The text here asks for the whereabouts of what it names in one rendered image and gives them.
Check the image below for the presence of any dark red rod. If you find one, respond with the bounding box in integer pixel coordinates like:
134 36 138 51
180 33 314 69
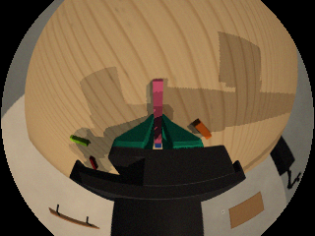
89 156 97 169

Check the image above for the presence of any pink rod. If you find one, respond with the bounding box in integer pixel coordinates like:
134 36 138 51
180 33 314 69
153 79 163 144

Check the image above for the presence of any lime green rod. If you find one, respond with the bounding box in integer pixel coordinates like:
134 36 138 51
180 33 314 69
70 135 89 147

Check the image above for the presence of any orange rod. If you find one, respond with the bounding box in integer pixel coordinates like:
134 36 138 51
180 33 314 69
193 118 212 139

